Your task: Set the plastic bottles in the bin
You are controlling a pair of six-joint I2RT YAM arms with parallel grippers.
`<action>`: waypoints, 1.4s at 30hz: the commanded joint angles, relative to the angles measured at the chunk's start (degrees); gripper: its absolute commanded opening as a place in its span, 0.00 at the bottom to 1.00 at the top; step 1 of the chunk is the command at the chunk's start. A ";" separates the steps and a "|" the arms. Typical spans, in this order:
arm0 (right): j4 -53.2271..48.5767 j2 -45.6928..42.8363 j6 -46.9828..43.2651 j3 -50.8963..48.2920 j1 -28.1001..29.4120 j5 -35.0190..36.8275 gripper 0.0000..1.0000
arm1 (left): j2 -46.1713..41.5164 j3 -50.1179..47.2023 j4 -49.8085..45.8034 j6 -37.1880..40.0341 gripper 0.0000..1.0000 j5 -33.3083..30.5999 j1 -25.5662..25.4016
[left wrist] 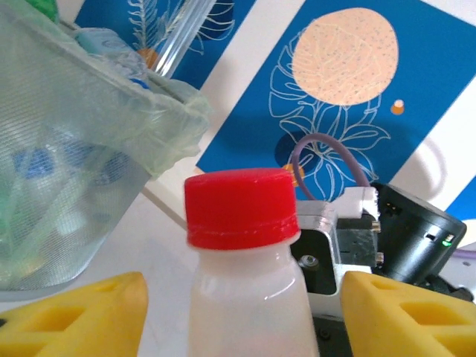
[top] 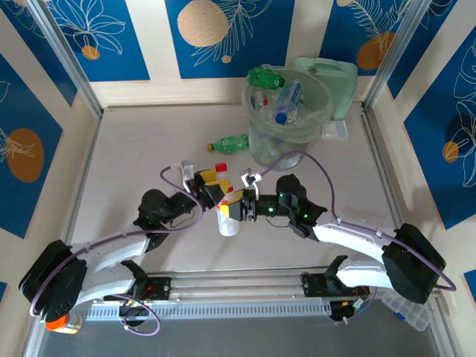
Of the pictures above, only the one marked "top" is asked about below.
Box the clear bottle red label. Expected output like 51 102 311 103
214 162 242 238

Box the large clear bottle blue label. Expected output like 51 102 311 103
275 78 306 126

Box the green plastic bottle yellow cap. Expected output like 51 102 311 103
247 66 286 91

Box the transparent plastic waste bin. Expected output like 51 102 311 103
241 65 335 172

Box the green plastic bin liner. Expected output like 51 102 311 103
241 65 335 144

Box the green bin lid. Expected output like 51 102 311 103
292 56 360 120

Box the green bottle with white sticker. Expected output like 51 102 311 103
207 133 250 154

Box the small clear plastic box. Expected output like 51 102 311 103
320 120 350 141

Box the orange-capped jar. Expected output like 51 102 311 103
44 314 82 335

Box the clear compartment organizer box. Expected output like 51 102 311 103
382 293 434 332

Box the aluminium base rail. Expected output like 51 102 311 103
36 266 442 303

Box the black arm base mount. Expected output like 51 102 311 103
301 273 373 298
143 277 172 300

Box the aluminium side rail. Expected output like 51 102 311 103
54 109 105 276
356 103 425 268

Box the grey slotted cable duct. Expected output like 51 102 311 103
86 300 332 319

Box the aluminium frame post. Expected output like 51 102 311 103
363 0 434 111
25 0 104 118

